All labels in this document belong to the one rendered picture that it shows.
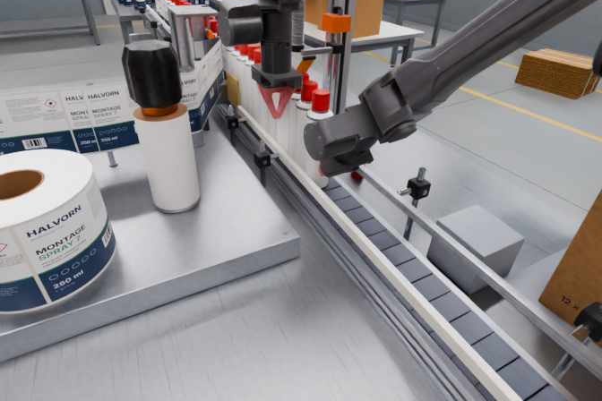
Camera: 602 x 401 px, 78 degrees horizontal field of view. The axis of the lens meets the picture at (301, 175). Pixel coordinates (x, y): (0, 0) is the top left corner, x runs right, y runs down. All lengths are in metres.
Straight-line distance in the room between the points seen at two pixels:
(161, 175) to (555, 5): 0.59
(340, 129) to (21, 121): 0.63
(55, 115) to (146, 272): 0.40
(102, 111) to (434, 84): 0.65
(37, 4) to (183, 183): 7.67
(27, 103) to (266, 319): 0.60
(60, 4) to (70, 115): 7.44
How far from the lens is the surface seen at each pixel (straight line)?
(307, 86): 0.72
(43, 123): 0.89
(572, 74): 4.72
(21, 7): 8.30
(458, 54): 0.47
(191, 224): 0.70
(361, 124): 0.54
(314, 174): 0.74
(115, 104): 0.87
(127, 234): 0.72
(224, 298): 0.64
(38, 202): 0.59
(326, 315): 0.61
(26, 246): 0.58
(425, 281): 0.62
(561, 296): 0.69
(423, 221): 0.60
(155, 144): 0.66
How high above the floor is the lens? 1.32
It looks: 33 degrees down
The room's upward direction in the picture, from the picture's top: 2 degrees clockwise
